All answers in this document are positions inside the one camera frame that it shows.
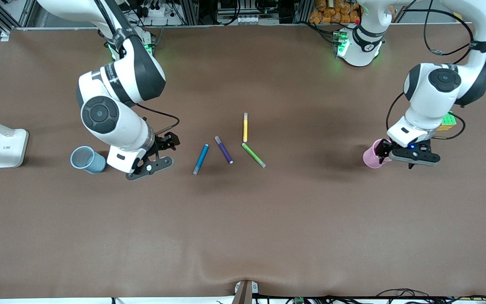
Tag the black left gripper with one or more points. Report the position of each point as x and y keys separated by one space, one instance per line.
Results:
x=383 y=150

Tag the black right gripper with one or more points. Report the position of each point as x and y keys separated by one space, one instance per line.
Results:
x=162 y=143

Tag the blue marker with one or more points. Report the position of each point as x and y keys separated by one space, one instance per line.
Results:
x=201 y=158

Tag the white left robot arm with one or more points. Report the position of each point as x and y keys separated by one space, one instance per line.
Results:
x=433 y=97

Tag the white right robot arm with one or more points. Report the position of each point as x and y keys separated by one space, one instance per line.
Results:
x=112 y=114

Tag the pink mesh cup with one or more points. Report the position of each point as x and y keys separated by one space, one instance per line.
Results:
x=369 y=159

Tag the purple marker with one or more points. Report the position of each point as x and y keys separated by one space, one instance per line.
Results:
x=224 y=151

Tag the colourful puzzle cube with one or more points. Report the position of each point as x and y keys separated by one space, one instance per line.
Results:
x=449 y=121

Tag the yellow marker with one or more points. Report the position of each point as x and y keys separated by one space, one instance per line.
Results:
x=245 y=128

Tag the blue mesh cup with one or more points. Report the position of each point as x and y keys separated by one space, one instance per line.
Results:
x=91 y=164

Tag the green marker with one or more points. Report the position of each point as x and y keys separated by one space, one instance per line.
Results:
x=253 y=154

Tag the brown table cover sheet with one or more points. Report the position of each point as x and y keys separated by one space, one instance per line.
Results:
x=243 y=219

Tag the white power strip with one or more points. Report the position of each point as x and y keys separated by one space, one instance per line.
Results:
x=158 y=12

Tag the white terminal block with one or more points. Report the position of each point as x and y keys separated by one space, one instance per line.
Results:
x=253 y=19

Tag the bag of orange items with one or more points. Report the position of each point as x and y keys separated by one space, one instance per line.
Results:
x=331 y=12

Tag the white stand base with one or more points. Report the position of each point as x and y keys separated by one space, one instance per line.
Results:
x=9 y=150

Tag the metal table edge clamp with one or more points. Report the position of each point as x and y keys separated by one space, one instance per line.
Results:
x=245 y=293

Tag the aluminium frame corner bracket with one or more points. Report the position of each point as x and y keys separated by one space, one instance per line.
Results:
x=5 y=36

